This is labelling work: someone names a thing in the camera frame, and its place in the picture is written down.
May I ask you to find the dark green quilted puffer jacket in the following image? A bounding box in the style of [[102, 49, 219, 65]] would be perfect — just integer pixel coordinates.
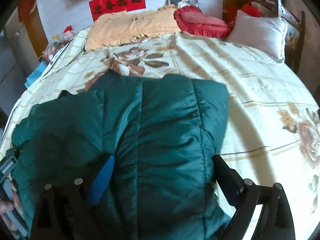
[[11, 75, 230, 239]]

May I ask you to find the person's left hand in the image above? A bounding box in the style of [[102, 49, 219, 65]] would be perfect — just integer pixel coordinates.
[[1, 182, 23, 232]]

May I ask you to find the cream floral bed sheet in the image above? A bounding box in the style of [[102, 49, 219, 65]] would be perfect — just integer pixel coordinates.
[[1, 29, 319, 239]]

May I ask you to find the grey refrigerator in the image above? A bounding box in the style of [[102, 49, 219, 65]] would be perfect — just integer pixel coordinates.
[[1, 29, 30, 115]]

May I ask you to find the blue paper bag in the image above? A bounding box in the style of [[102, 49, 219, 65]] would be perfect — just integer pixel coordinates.
[[24, 61, 47, 88]]

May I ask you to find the wooden door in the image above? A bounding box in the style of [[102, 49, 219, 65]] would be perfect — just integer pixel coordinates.
[[24, 7, 48, 58]]

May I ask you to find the plush toy with red hat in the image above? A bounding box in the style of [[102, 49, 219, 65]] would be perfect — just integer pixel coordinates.
[[63, 25, 76, 42]]

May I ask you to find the white satin pillow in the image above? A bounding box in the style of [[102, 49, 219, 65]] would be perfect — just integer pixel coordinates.
[[227, 10, 287, 63]]

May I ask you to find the yellow ruffled pillow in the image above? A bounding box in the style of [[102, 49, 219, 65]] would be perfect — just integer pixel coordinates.
[[85, 5, 181, 50]]

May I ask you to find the wooden chair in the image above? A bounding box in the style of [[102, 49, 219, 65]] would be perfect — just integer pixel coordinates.
[[246, 0, 306, 74]]

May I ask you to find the red heart-shaped cushion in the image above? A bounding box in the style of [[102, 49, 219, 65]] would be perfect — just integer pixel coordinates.
[[174, 5, 231, 38]]

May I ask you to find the red Chinese characters banner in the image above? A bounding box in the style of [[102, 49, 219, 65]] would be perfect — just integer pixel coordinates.
[[89, 0, 146, 21]]

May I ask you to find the framed portrait photo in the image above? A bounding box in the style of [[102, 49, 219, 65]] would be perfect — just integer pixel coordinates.
[[165, 0, 199, 8]]

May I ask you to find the red hanging wall decoration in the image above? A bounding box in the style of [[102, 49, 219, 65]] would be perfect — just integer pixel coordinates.
[[18, 0, 37, 24]]

